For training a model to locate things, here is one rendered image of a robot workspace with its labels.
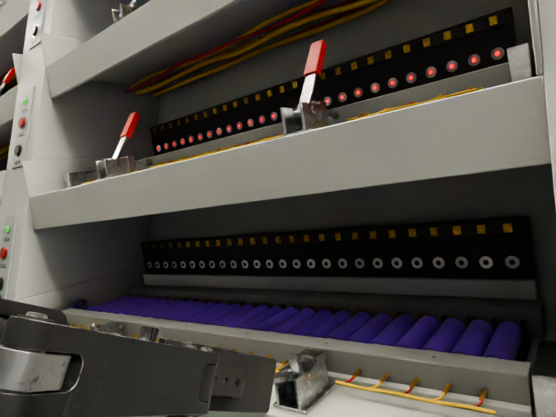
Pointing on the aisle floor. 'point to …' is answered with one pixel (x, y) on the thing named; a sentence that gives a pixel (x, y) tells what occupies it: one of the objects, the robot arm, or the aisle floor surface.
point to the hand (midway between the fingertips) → (216, 377)
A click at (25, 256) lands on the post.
